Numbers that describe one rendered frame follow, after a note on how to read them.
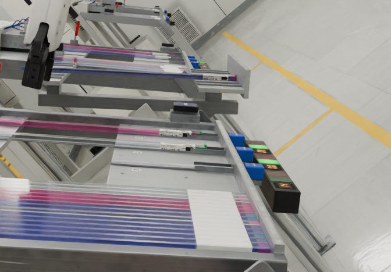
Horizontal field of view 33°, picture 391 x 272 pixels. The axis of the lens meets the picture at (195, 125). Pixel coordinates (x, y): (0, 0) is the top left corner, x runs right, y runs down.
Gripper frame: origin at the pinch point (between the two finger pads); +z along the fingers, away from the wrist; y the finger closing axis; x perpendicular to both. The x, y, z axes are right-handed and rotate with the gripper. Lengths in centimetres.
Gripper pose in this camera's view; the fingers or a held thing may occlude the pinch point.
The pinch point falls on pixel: (36, 78)
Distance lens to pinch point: 114.9
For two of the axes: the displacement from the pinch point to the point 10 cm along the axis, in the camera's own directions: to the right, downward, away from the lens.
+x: 9.6, 2.4, 1.1
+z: -2.5, 9.5, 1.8
